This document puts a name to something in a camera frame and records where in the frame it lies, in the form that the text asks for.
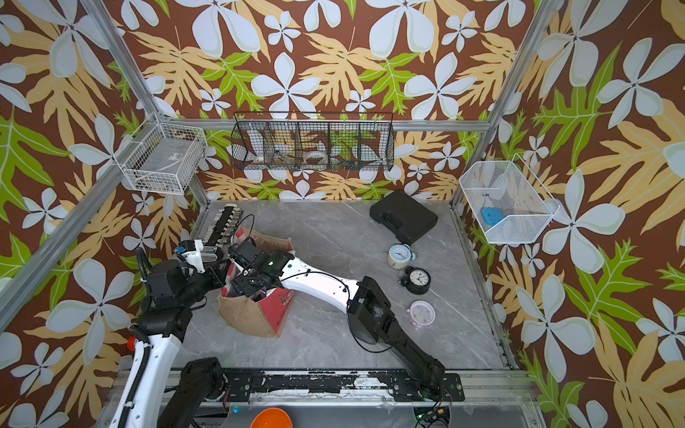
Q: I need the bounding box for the black socket set holder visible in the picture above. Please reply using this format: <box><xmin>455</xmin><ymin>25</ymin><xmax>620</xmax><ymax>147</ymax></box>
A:
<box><xmin>202</xmin><ymin>203</ymin><xmax>244</xmax><ymax>254</ymax></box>

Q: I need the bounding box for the white wire basket right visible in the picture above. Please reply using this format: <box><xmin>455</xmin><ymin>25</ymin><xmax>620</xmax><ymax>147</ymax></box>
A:
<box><xmin>460</xmin><ymin>160</ymin><xmax>561</xmax><ymax>246</ymax></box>

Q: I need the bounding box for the beige twin-bell alarm clock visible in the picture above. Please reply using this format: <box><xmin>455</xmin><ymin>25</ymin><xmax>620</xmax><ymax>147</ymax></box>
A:
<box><xmin>386</xmin><ymin>244</ymin><xmax>417</xmax><ymax>270</ymax></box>

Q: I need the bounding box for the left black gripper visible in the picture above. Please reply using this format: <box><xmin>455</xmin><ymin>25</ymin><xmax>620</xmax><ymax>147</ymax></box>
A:
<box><xmin>180</xmin><ymin>257</ymin><xmax>230</xmax><ymax>309</ymax></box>

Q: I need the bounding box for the black plastic tool case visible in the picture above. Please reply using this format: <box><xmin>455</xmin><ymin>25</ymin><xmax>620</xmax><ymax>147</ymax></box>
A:
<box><xmin>369</xmin><ymin>191</ymin><xmax>438</xmax><ymax>245</ymax></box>

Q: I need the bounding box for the white wire basket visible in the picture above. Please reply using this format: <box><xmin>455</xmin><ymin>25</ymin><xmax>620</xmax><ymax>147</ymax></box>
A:
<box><xmin>117</xmin><ymin>113</ymin><xmax>207</xmax><ymax>195</ymax></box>
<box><xmin>460</xmin><ymin>160</ymin><xmax>561</xmax><ymax>246</ymax></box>

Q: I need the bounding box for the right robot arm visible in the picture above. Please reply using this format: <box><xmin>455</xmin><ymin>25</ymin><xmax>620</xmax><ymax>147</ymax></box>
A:
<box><xmin>228</xmin><ymin>239</ymin><xmax>445</xmax><ymax>401</ymax></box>

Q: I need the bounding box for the white wire basket left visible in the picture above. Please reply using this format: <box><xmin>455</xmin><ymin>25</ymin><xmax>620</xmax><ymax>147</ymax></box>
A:
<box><xmin>117</xmin><ymin>113</ymin><xmax>207</xmax><ymax>195</ymax></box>

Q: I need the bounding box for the black wire basket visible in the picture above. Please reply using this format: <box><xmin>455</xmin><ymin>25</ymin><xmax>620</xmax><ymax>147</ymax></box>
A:
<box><xmin>229</xmin><ymin>112</ymin><xmax>396</xmax><ymax>171</ymax></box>

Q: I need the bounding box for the blue object in basket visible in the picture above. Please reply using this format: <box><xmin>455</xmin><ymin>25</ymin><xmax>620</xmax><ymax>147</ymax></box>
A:
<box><xmin>481</xmin><ymin>207</ymin><xmax>506</xmax><ymax>228</ymax></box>

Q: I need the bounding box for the black mounting rail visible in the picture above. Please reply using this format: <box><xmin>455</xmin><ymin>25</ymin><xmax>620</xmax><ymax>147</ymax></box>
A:
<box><xmin>224</xmin><ymin>368</ymin><xmax>465</xmax><ymax>403</ymax></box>

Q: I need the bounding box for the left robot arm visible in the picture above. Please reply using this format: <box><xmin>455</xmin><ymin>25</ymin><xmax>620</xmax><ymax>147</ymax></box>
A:
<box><xmin>109</xmin><ymin>249</ymin><xmax>228</xmax><ymax>427</ymax></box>

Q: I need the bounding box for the red burlap canvas bag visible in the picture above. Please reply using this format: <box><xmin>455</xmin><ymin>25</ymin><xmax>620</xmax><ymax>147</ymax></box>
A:
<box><xmin>218</xmin><ymin>228</ymin><xmax>295</xmax><ymax>338</ymax></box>

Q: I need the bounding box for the light pink round clock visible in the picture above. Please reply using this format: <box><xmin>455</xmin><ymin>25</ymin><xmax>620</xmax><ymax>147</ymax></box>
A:
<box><xmin>407</xmin><ymin>300</ymin><xmax>436</xmax><ymax>328</ymax></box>

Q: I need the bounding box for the black round alarm clock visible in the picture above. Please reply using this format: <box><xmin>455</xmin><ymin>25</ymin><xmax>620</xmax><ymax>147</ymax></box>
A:
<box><xmin>400</xmin><ymin>266</ymin><xmax>432</xmax><ymax>295</ymax></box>

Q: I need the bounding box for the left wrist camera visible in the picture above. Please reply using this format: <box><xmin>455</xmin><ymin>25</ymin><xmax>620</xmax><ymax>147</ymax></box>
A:
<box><xmin>176</xmin><ymin>240</ymin><xmax>205</xmax><ymax>274</ymax></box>

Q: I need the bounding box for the orange bowl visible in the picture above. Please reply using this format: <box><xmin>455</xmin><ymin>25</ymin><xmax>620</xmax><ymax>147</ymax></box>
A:
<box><xmin>250</xmin><ymin>408</ymin><xmax>294</xmax><ymax>428</ymax></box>

